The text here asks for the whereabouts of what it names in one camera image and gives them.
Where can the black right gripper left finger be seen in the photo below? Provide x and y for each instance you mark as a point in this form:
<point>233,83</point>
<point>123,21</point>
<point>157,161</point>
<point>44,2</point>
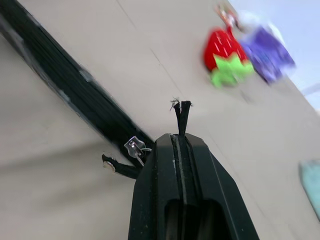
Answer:
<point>160,190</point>

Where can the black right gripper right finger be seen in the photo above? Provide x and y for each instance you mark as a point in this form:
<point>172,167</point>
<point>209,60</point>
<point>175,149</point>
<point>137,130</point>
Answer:
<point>212,190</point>

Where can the black pencil case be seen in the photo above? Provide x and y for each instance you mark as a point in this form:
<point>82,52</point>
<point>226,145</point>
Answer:
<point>62,80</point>

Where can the silver zipper slider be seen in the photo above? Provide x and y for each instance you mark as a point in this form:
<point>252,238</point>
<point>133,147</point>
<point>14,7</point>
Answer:
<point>135,147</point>

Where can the teal flat object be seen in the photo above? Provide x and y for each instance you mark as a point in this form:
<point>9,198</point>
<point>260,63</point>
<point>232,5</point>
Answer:
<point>312,185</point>

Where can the red strawberry plush toy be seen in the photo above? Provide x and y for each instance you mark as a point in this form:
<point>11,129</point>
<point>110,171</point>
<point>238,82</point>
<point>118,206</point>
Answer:
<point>225,55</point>

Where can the purple plush toy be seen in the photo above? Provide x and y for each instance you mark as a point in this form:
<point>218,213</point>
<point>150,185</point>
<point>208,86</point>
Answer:
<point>267,55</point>

